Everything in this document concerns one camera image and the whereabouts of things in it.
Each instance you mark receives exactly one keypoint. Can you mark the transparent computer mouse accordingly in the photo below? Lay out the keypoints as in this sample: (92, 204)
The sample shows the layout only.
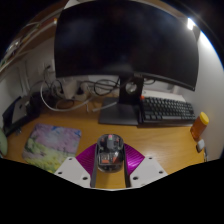
(110, 153)

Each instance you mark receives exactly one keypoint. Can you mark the grey earbuds case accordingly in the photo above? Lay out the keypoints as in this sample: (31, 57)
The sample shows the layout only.
(200, 145)

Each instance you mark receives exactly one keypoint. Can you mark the white light bar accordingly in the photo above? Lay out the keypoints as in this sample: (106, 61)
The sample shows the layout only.
(190, 24)

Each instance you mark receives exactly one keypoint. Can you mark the grey pen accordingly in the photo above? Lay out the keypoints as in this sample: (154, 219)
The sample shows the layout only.
(205, 155)

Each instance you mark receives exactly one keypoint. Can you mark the flower print mouse pad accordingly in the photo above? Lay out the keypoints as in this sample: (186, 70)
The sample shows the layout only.
(50, 145)

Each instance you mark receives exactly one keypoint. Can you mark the black box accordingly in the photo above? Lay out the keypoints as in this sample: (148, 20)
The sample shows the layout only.
(10, 123)

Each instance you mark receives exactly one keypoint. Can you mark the white power strip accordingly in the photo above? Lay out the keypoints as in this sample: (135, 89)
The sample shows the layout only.
(71, 90)

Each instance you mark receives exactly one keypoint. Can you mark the silver mini computer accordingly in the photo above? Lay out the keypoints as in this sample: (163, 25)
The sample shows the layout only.
(20, 110)

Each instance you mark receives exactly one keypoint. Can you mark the black keyboard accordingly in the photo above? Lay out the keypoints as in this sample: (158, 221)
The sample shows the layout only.
(166, 110)

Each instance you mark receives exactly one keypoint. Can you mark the black computer monitor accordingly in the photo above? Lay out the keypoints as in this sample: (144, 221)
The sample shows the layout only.
(126, 36)

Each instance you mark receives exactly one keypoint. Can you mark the green watering can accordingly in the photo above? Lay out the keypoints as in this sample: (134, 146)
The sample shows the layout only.
(2, 143)

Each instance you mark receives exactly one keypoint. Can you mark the orange jar with yellow lid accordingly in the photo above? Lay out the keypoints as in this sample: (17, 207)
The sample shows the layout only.
(199, 126)

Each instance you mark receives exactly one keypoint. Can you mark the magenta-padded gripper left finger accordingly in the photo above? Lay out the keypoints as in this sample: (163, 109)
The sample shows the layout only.
(70, 170)

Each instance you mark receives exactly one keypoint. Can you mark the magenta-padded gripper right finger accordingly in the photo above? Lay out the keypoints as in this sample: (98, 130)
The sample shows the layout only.
(148, 170)

